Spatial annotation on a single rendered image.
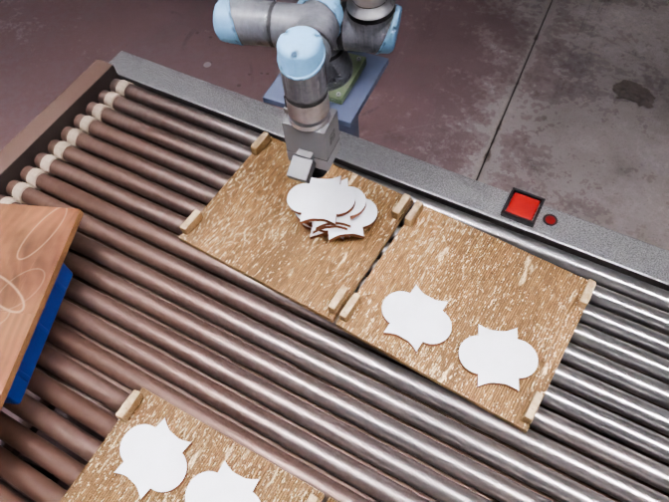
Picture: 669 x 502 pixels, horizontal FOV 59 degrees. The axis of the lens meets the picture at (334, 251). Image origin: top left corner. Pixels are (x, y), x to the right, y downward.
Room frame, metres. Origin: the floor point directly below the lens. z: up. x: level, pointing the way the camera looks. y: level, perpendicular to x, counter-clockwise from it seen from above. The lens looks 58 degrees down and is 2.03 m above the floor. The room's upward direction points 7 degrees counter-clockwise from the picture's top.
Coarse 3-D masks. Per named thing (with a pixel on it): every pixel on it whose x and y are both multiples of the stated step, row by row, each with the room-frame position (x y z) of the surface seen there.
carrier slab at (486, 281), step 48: (432, 240) 0.67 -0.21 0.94; (480, 240) 0.66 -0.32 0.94; (384, 288) 0.57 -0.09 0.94; (432, 288) 0.56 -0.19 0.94; (480, 288) 0.54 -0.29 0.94; (528, 288) 0.53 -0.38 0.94; (576, 288) 0.52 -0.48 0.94; (384, 336) 0.47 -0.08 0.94; (528, 336) 0.43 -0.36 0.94; (528, 384) 0.33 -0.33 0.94
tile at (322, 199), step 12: (312, 180) 0.82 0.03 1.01; (324, 180) 0.82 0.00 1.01; (336, 180) 0.81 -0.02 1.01; (300, 192) 0.79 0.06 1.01; (312, 192) 0.79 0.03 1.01; (324, 192) 0.78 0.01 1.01; (336, 192) 0.78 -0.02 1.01; (348, 192) 0.78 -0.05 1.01; (288, 204) 0.77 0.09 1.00; (300, 204) 0.76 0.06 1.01; (312, 204) 0.76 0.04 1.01; (324, 204) 0.75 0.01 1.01; (336, 204) 0.75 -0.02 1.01; (348, 204) 0.74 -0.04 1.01; (312, 216) 0.73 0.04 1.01; (324, 216) 0.72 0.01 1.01; (336, 216) 0.72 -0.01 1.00
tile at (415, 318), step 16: (416, 288) 0.56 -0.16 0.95; (384, 304) 0.53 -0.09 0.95; (400, 304) 0.53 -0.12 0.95; (416, 304) 0.52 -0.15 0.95; (432, 304) 0.52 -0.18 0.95; (400, 320) 0.49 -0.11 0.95; (416, 320) 0.49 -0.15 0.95; (432, 320) 0.48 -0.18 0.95; (448, 320) 0.48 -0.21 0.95; (400, 336) 0.46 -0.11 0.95; (416, 336) 0.45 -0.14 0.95; (432, 336) 0.45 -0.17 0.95; (448, 336) 0.44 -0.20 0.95; (416, 352) 0.42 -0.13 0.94
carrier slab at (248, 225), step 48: (240, 192) 0.87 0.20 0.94; (288, 192) 0.85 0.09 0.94; (384, 192) 0.82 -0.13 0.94; (192, 240) 0.75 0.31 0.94; (240, 240) 0.74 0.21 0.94; (288, 240) 0.72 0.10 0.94; (336, 240) 0.70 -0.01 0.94; (384, 240) 0.69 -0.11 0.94; (288, 288) 0.60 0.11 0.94; (336, 288) 0.59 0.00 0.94
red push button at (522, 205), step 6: (516, 192) 0.78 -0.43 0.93; (516, 198) 0.76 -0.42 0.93; (522, 198) 0.76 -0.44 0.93; (528, 198) 0.76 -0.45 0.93; (510, 204) 0.75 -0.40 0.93; (516, 204) 0.74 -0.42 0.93; (522, 204) 0.74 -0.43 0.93; (528, 204) 0.74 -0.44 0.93; (534, 204) 0.74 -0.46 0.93; (510, 210) 0.73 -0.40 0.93; (516, 210) 0.73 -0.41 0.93; (522, 210) 0.73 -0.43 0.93; (528, 210) 0.72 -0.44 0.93; (534, 210) 0.72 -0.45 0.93; (522, 216) 0.71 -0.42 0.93; (528, 216) 0.71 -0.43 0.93
